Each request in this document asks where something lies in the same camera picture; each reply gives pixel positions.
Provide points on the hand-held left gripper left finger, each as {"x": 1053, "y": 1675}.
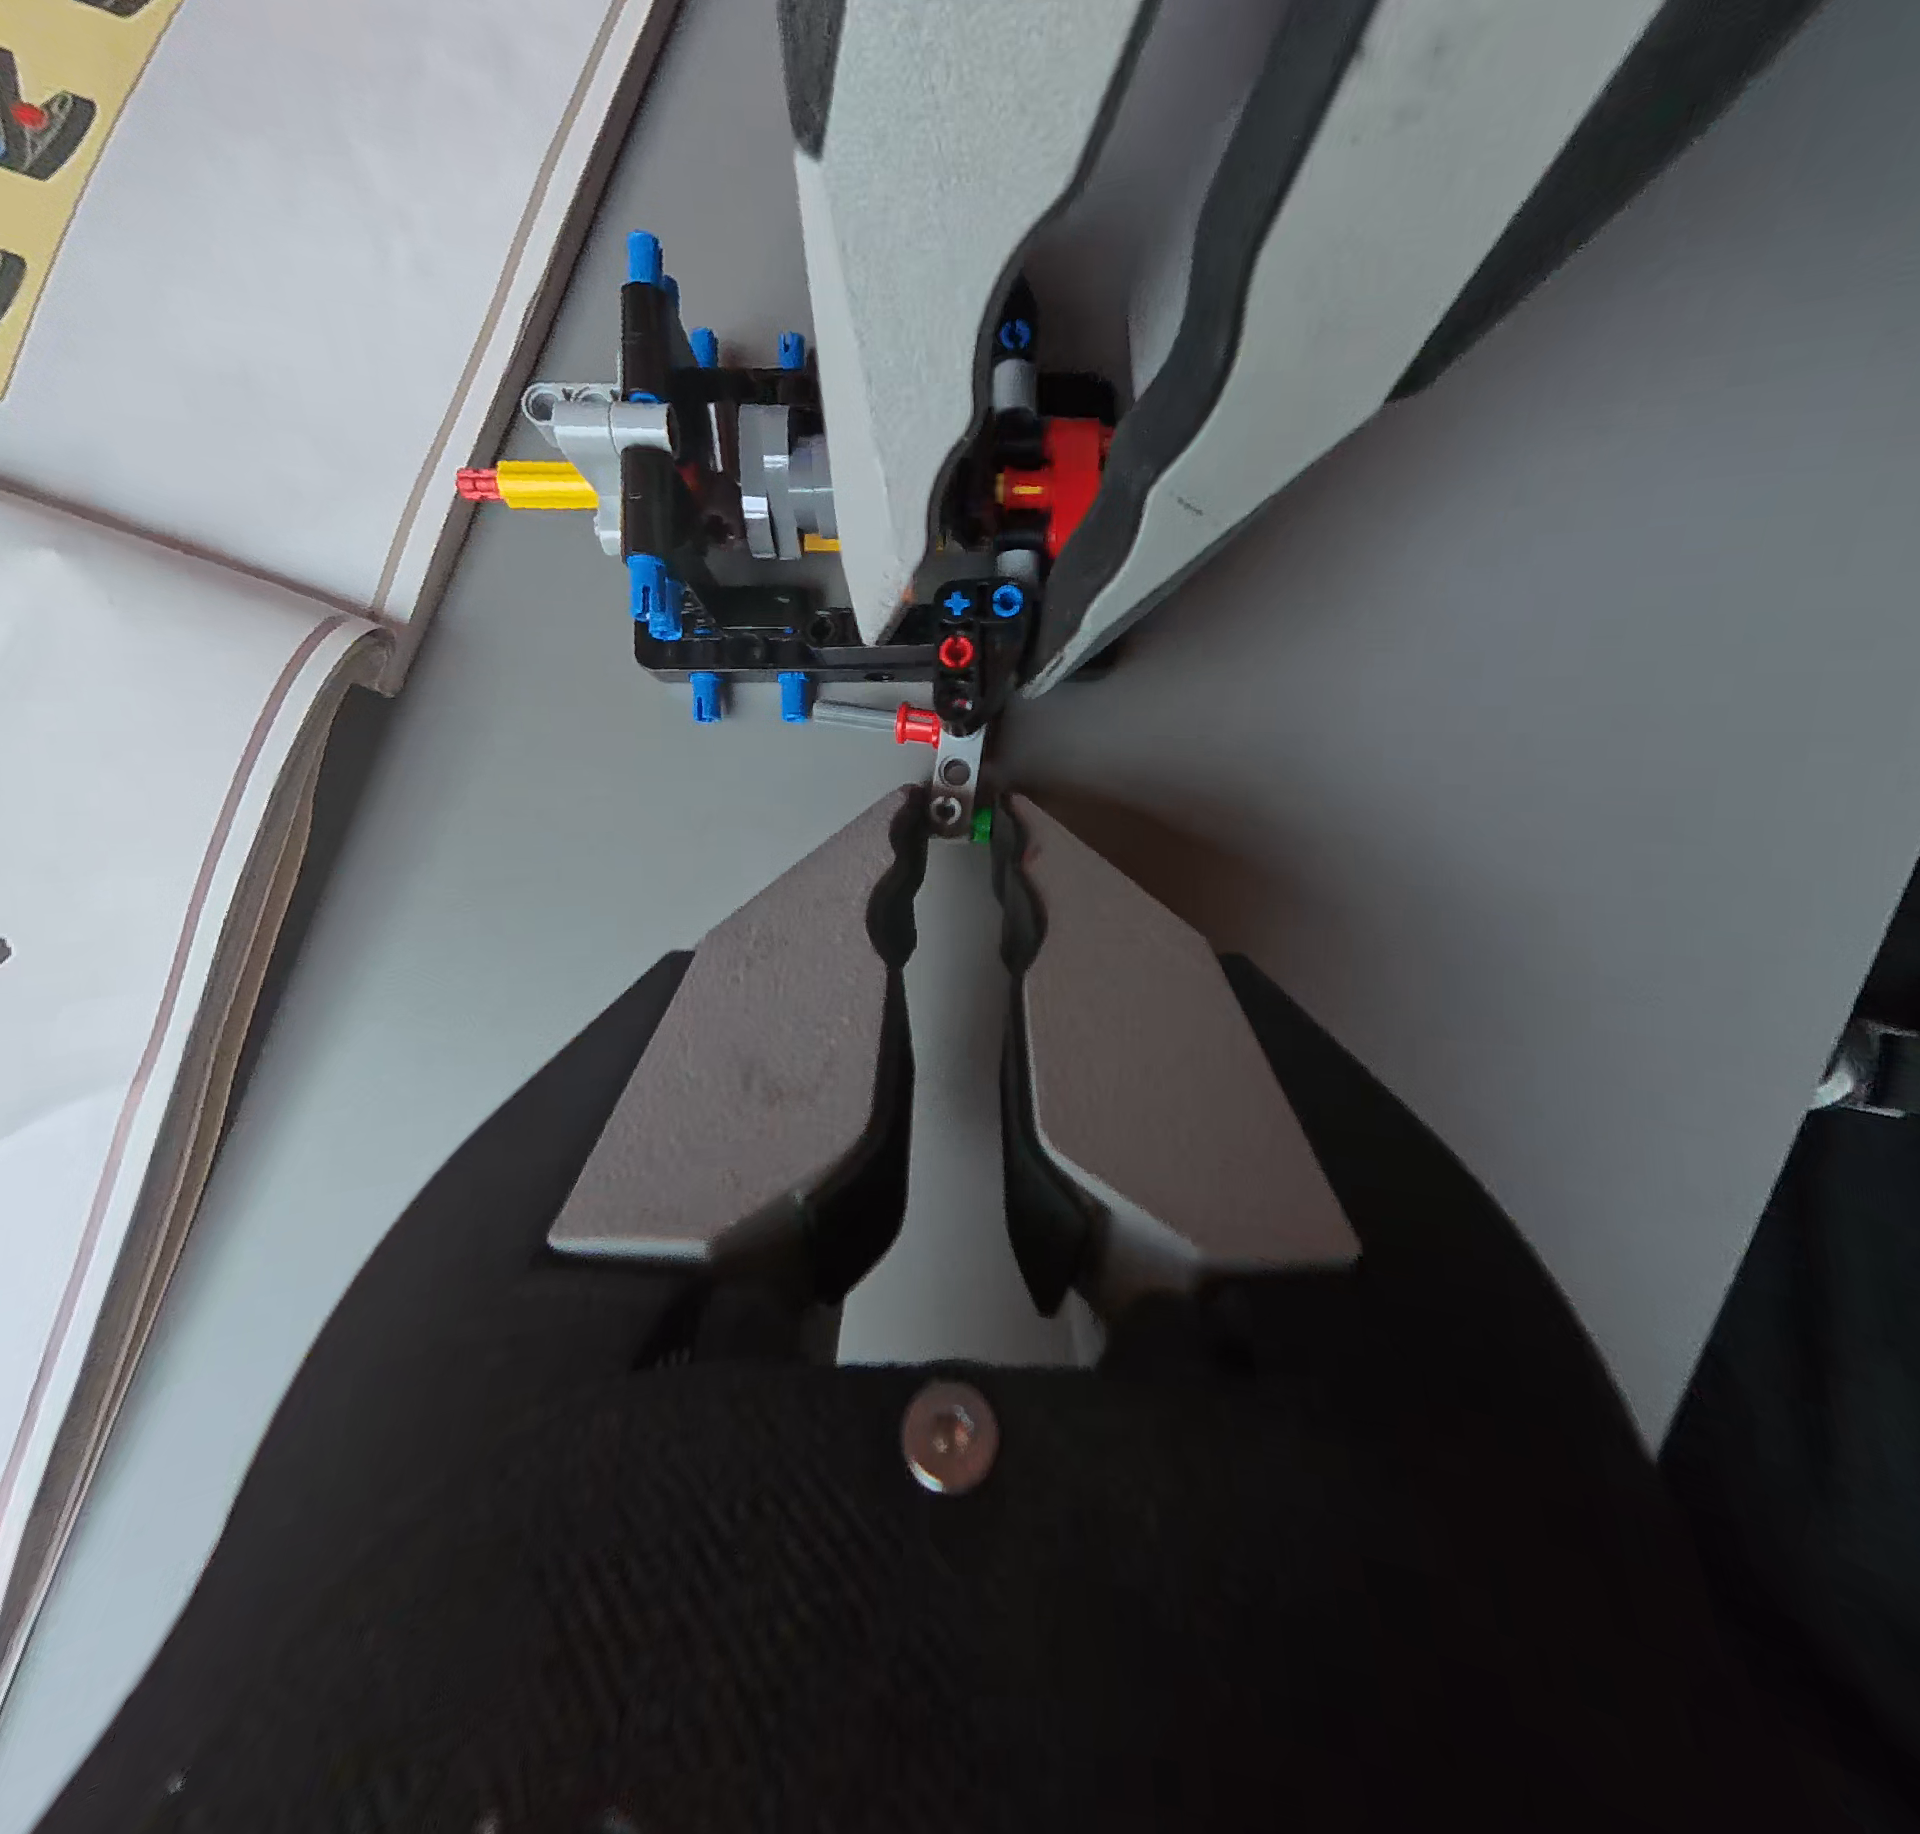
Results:
{"x": 736, "y": 1085}

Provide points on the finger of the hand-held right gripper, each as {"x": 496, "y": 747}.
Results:
{"x": 945, "y": 140}
{"x": 1425, "y": 140}

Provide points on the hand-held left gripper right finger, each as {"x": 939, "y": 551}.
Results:
{"x": 1171, "y": 1099}

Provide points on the black frame lego assembly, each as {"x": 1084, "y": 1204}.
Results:
{"x": 648, "y": 350}

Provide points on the lego instruction booklet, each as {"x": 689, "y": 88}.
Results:
{"x": 300, "y": 290}

